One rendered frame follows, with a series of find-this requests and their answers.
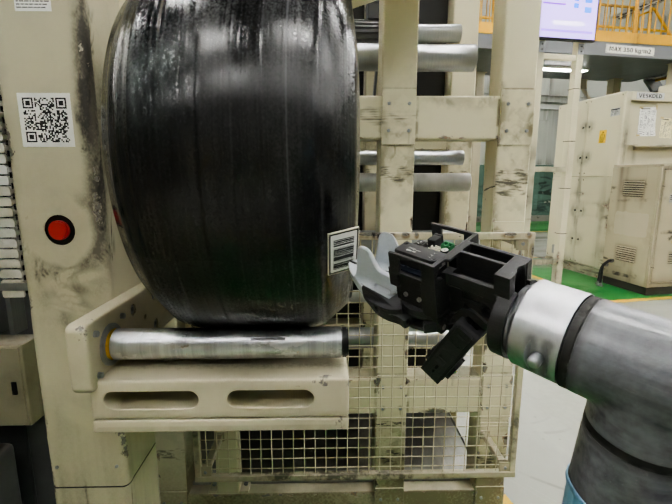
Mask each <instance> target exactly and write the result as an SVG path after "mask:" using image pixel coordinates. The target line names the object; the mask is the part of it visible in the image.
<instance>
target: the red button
mask: <svg viewBox="0 0 672 504"><path fill-rule="evenodd" d="M48 232H49V234H50V236H51V237H52V238H53V239H55V240H64V239H66V238H68V237H69V235H70V227H69V225H68V224H67V223H66V222H64V221H62V220H56V221H53V222H51V223H50V224H49V227H48Z"/></svg>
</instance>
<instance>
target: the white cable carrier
mask: <svg viewBox="0 0 672 504"><path fill-rule="evenodd" d="M2 122H3V123H2ZM0 131H2V132H0V142H3V143H0V153H5V154H0V185H1V186H0V196H2V197H0V206H3V208H0V217H4V218H0V227H5V228H0V238H6V239H0V248H8V249H0V258H10V259H2V260H0V268H11V269H3V270H1V271H0V278H11V279H4V280H2V281H1V283H27V282H26V275H25V268H24V260H23V253H22V245H21V238H20V230H19V223H18V215H17V208H16V201H15V193H14V186H13V178H12V170H11V159H10V152H9V146H8V140H7V133H6V126H5V119H4V111H3V104H2V96H1V89H0ZM4 133H5V134H4ZM5 144H6V145H5ZM6 154H7V155H6ZM2 164H8V166H7V165H2ZM4 174H9V175H10V176H4ZM6 185H11V186H6ZM11 195H12V196H11ZM7 196H11V197H7ZM13 205H14V206H13ZM8 206H12V208H8ZM9 217H13V218H9ZM10 227H15V228H10ZM2 294H3V297H4V298H15V297H25V296H26V293H25V291H3V292H2Z"/></svg>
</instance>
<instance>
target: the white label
mask: <svg viewBox="0 0 672 504"><path fill-rule="evenodd" d="M358 245H359V226H357V227H353V228H348V229H344V230H340V231H336V232H332V233H328V234H327V264H328V276H329V275H333V274H336V273H340V272H343V271H347V270H349V265H348V263H349V262H351V261H352V260H357V250H358Z"/></svg>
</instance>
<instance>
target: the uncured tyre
mask: <svg viewBox="0 0 672 504"><path fill-rule="evenodd" d="M101 131H102V146H103V156H104V165H105V172H106V179H107V185H108V190H109V195H110V200H111V205H112V209H113V213H114V217H115V221H116V224H117V228H118V231H119V234H120V237H121V240H122V243H123V246H124V248H125V251H126V253H127V256H128V258H129V260H130V262H131V265H132V267H133V268H134V270H135V272H136V274H137V276H138V277H139V279H140V281H141V282H142V283H143V285H144V286H145V287H146V289H147V290H148V291H149V292H150V293H151V294H152V295H153V296H154V297H155V298H156V299H157V300H158V301H159V302H160V303H161V304H162V305H163V306H164V307H165V308H166V309H167V310H168V311H169V312H170V313H171V314H172V315H173V316H174V317H175V318H176V319H177V320H179V321H181V322H183V323H186V324H189V325H193V326H196V327H200V328H208V327H314V326H318V325H321V324H325V323H327V322H328V321H329V320H330V319H331V318H332V317H333V316H334V315H335V314H336V313H337V312H339V311H340V310H341V309H342V308H343V307H344V306H345V305H346V304H347V303H348V301H349V296H350V290H351V284H352V277H351V275H350V271H349V270H347V271H343V272H340V273H336V274H333V275H329V276H328V264H327V234H328V233H332V232H336V231H340V230H344V229H348V228H353V227H357V226H358V213H359V181H360V88H359V62H358V47H357V38H356V30H355V23H354V15H353V8H352V0H125V2H124V3H123V5H122V6H121V8H120V10H119V12H118V14H117V16H116V18H115V20H114V23H113V26H112V29H111V32H110V36H109V39H108V44H107V48H106V54H105V60H104V67H103V76H102V90H101Z"/></svg>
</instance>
